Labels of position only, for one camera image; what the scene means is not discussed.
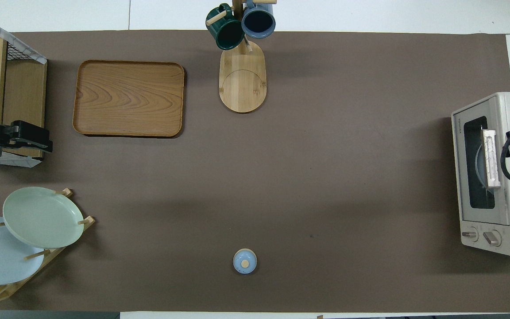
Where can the pale green plate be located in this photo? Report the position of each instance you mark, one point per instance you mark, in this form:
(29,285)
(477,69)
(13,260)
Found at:
(42,217)

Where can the wooden serving tray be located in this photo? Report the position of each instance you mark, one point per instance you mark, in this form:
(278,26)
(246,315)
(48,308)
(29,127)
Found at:
(129,98)

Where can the wooden shelf unit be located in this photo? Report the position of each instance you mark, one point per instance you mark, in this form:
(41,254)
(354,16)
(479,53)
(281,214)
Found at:
(22,95)

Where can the brown table mat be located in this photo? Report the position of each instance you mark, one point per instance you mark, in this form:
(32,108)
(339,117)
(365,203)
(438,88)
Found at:
(326,155)

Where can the dark green mug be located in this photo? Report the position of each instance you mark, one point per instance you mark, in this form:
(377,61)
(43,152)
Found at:
(226,32)

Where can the blue mug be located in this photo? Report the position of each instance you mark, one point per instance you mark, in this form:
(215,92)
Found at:
(258,21)

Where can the light blue ribbed plate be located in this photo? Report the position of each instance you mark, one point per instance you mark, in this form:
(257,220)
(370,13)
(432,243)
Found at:
(480,166)

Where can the wooden plate rack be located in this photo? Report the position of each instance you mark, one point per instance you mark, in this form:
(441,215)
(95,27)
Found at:
(47,254)

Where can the toaster oven glass door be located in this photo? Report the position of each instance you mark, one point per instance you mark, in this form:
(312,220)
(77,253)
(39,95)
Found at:
(463,177)

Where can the grey white patterned cloth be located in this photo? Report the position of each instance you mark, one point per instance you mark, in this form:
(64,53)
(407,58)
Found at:
(33,56)

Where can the wooden mug tree stand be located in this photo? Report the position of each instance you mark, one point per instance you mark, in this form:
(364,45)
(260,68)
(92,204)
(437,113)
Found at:
(242,84)

